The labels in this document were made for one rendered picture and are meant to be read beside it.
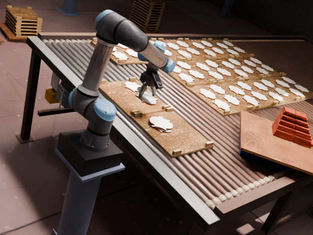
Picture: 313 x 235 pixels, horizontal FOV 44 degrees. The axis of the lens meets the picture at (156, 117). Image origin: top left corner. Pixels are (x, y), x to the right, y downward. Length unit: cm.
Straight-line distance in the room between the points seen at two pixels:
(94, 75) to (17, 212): 137
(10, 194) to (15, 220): 25
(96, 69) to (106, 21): 24
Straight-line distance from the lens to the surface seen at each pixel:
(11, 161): 338
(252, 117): 271
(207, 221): 191
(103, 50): 190
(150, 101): 237
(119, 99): 256
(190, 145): 232
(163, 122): 240
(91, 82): 195
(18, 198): 307
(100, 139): 196
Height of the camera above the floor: 214
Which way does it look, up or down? 29 degrees down
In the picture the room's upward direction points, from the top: 18 degrees clockwise
